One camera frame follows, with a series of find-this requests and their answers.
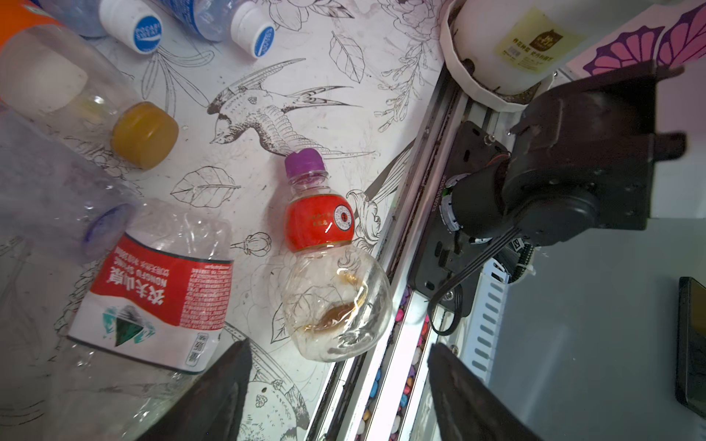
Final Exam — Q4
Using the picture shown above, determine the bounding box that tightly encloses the purple label clear bottle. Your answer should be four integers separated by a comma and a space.
1, 108, 139, 263

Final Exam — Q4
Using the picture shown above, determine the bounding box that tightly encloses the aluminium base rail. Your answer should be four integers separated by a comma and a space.
306, 70, 494, 440

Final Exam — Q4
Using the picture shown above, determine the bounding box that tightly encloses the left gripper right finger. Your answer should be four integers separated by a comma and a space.
428, 344, 541, 441

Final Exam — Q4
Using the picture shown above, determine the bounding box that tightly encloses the round red label bottle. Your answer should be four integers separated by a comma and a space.
281, 148, 393, 363

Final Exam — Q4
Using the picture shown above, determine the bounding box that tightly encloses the potted green plant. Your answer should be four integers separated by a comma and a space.
439, 0, 653, 112

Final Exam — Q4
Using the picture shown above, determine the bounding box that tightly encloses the orange label bottle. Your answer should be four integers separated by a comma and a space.
1, 1, 179, 169

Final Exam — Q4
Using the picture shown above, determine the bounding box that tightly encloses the red white label bottle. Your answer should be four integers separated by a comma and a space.
46, 200, 233, 440

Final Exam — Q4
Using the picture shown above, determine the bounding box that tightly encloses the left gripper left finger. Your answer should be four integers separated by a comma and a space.
139, 339, 253, 440

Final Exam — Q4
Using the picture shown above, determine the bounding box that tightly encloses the blue label bottle centre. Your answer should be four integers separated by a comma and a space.
36, 0, 163, 55

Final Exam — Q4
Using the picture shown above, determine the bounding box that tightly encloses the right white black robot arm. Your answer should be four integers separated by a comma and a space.
428, 61, 688, 336

